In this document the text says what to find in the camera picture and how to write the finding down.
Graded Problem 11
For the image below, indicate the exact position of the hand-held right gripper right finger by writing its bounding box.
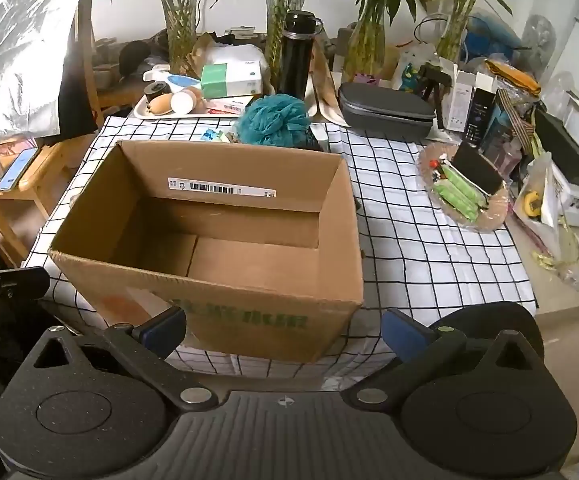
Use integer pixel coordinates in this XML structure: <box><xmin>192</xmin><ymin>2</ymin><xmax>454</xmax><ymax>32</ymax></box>
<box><xmin>344</xmin><ymin>307</ymin><xmax>545</xmax><ymax>408</ymax></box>

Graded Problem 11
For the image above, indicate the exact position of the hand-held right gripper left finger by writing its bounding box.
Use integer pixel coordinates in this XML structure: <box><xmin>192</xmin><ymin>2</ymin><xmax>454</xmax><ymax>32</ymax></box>
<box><xmin>29</xmin><ymin>305</ymin><xmax>220</xmax><ymax>411</ymax></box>

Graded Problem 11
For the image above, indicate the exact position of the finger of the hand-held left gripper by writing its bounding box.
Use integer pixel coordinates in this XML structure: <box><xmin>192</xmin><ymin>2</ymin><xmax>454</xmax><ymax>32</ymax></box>
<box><xmin>0</xmin><ymin>267</ymin><xmax>50</xmax><ymax>306</ymax></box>

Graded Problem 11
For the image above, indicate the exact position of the brown cardboard box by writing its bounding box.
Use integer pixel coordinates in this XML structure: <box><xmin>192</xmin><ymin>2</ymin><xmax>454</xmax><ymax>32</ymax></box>
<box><xmin>48</xmin><ymin>140</ymin><xmax>365</xmax><ymax>364</ymax></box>

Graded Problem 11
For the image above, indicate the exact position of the teal mesh bath pouf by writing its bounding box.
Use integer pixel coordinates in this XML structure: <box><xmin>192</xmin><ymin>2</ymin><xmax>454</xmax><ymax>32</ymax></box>
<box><xmin>239</xmin><ymin>94</ymin><xmax>313</xmax><ymax>149</ymax></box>

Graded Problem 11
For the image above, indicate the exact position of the black checked white tablecloth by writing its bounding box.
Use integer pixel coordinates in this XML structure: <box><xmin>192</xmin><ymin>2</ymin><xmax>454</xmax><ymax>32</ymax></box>
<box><xmin>22</xmin><ymin>116</ymin><xmax>538</xmax><ymax>386</ymax></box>

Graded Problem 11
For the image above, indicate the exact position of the blue smartphone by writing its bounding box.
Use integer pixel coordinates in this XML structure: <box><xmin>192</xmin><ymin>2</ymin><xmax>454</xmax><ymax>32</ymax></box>
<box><xmin>0</xmin><ymin>147</ymin><xmax>40</xmax><ymax>192</ymax></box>

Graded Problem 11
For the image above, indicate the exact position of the green wipes packet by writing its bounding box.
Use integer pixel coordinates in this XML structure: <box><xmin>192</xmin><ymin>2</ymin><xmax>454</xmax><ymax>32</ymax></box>
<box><xmin>432</xmin><ymin>180</ymin><xmax>481</xmax><ymax>221</ymax></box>
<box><xmin>442</xmin><ymin>162</ymin><xmax>490</xmax><ymax>207</ymax></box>

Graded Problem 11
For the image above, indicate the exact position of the woven round basket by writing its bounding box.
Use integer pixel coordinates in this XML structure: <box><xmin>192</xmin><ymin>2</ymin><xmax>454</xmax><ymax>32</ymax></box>
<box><xmin>417</xmin><ymin>142</ymin><xmax>511</xmax><ymax>234</ymax></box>

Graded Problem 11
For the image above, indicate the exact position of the black sponge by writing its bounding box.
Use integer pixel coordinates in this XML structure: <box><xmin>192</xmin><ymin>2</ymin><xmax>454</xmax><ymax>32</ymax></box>
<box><xmin>451</xmin><ymin>141</ymin><xmax>504</xmax><ymax>195</ymax></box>

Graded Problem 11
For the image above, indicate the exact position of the long white tray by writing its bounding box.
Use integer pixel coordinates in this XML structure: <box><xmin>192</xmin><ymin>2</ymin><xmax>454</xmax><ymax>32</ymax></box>
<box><xmin>133</xmin><ymin>87</ymin><xmax>320</xmax><ymax>122</ymax></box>

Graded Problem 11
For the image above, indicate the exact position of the silver foil bag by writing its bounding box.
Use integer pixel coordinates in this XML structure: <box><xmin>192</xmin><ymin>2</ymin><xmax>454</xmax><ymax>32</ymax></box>
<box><xmin>0</xmin><ymin>0</ymin><xmax>95</xmax><ymax>147</ymax></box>

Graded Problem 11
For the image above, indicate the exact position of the grey zip case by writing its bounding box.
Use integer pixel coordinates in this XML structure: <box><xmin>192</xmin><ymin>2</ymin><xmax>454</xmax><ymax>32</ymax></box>
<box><xmin>338</xmin><ymin>82</ymin><xmax>435</xmax><ymax>141</ymax></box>

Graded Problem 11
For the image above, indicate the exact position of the black product carton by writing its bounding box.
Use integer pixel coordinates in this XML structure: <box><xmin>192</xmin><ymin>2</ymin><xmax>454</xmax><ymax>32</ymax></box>
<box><xmin>467</xmin><ymin>87</ymin><xmax>501</xmax><ymax>144</ymax></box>

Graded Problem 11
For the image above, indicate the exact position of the white round jar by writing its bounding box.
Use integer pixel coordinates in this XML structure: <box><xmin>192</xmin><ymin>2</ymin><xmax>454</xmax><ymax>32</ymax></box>
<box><xmin>170</xmin><ymin>87</ymin><xmax>203</xmax><ymax>114</ymax></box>

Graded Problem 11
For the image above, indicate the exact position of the flat white barcode box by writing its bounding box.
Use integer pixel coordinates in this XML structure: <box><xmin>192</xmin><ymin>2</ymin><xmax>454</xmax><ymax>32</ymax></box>
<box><xmin>203</xmin><ymin>97</ymin><xmax>248</xmax><ymax>116</ymax></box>

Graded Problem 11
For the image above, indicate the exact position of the black tape roll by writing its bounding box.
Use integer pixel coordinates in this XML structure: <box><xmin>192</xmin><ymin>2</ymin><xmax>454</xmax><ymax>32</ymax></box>
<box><xmin>144</xmin><ymin>80</ymin><xmax>172</xmax><ymax>104</ymax></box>

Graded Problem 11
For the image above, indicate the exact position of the open white carton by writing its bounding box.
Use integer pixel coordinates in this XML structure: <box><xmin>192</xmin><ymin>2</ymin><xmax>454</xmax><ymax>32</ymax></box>
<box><xmin>442</xmin><ymin>57</ymin><xmax>478</xmax><ymax>131</ymax></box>

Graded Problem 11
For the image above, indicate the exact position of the black storage box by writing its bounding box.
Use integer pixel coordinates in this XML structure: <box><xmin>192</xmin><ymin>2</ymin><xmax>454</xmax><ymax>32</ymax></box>
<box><xmin>534</xmin><ymin>107</ymin><xmax>579</xmax><ymax>194</ymax></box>

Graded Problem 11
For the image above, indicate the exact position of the white blue spray bottle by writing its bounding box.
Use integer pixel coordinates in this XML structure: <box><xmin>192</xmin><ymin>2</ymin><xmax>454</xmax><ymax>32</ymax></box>
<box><xmin>143</xmin><ymin>65</ymin><xmax>203</xmax><ymax>92</ymax></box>

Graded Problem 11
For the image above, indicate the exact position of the black mini tripod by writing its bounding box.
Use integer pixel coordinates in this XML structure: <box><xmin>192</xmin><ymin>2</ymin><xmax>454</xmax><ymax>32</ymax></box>
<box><xmin>417</xmin><ymin>64</ymin><xmax>453</xmax><ymax>131</ymax></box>

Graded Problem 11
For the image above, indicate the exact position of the black round object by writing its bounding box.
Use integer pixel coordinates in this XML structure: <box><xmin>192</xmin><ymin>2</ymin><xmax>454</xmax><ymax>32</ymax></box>
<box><xmin>119</xmin><ymin>40</ymin><xmax>153</xmax><ymax>79</ymax></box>

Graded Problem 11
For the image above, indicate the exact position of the green white tissue box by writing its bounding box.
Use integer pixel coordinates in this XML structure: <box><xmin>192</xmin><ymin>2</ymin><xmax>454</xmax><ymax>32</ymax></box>
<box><xmin>200</xmin><ymin>60</ymin><xmax>264</xmax><ymax>100</ymax></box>

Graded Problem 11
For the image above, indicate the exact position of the kraft paper bag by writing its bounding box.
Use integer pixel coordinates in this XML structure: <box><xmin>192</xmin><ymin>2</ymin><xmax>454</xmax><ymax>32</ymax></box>
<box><xmin>189</xmin><ymin>32</ymin><xmax>226</xmax><ymax>69</ymax></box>
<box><xmin>305</xmin><ymin>42</ymin><xmax>341</xmax><ymax>121</ymax></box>

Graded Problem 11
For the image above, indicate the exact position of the patterned white plastic bag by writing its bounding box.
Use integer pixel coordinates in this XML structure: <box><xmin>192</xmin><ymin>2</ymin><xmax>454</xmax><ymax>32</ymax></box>
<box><xmin>394</xmin><ymin>42</ymin><xmax>443</xmax><ymax>91</ymax></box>

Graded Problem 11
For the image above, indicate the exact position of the yellow cloth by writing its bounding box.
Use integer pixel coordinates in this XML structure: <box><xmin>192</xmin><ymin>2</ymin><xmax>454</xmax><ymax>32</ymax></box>
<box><xmin>484</xmin><ymin>59</ymin><xmax>541</xmax><ymax>96</ymax></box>

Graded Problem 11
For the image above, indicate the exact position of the black thermos bottle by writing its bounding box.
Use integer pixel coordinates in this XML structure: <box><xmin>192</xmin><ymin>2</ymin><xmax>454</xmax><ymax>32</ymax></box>
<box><xmin>275</xmin><ymin>10</ymin><xmax>324</xmax><ymax>103</ymax></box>

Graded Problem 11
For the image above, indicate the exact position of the glass vase with lucky bamboo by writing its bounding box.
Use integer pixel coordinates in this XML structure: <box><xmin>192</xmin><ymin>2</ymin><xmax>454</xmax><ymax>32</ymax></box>
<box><xmin>419</xmin><ymin>0</ymin><xmax>560</xmax><ymax>62</ymax></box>
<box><xmin>92</xmin><ymin>0</ymin><xmax>240</xmax><ymax>77</ymax></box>
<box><xmin>314</xmin><ymin>0</ymin><xmax>430</xmax><ymax>84</ymax></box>
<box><xmin>209</xmin><ymin>0</ymin><xmax>355</xmax><ymax>97</ymax></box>

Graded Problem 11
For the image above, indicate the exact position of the blue plush toy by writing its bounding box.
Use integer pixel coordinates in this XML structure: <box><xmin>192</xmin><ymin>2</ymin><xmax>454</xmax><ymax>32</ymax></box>
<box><xmin>462</xmin><ymin>12</ymin><xmax>525</xmax><ymax>61</ymax></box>

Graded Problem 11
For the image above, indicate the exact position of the wooden frame post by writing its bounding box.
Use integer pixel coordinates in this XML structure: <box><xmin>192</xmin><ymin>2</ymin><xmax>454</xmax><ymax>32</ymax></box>
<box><xmin>76</xmin><ymin>0</ymin><xmax>103</xmax><ymax>132</ymax></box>

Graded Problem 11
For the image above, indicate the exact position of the striped woven strap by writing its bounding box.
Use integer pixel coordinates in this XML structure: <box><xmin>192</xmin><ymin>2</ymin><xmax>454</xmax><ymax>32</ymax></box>
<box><xmin>494</xmin><ymin>90</ymin><xmax>541</xmax><ymax>146</ymax></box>

